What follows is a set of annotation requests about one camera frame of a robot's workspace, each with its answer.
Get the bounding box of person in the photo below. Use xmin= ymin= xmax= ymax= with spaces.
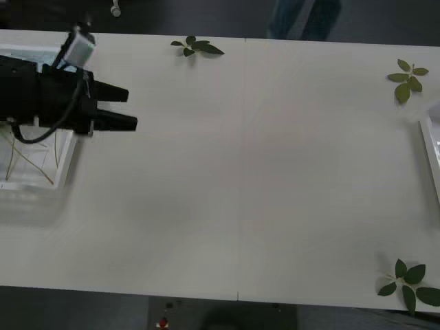
xmin=266 ymin=0 xmax=341 ymax=42

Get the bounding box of pale grey left wrist camera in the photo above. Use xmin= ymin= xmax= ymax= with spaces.
xmin=63 ymin=30 xmax=97 ymax=68

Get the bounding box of loose green leaf twig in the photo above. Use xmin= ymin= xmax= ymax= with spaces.
xmin=386 ymin=58 xmax=430 ymax=105
xmin=170 ymin=35 xmax=226 ymax=58
xmin=377 ymin=258 xmax=440 ymax=316

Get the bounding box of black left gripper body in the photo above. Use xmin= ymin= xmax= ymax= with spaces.
xmin=37 ymin=67 xmax=99 ymax=136

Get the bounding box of shallow white box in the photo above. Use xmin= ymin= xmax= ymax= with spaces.
xmin=418 ymin=104 xmax=440 ymax=204
xmin=0 ymin=43 xmax=77 ymax=228

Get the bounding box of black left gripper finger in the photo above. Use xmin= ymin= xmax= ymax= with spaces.
xmin=93 ymin=108 xmax=138 ymax=133
xmin=93 ymin=80 xmax=129 ymax=103

